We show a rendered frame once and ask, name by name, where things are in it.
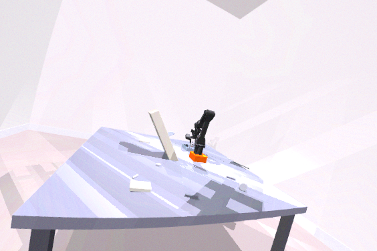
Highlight cream flat panel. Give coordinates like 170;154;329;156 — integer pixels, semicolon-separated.
148;109;178;161

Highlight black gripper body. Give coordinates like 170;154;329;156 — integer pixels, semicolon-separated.
185;133;197;140

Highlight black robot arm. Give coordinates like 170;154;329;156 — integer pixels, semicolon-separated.
191;109;215;155

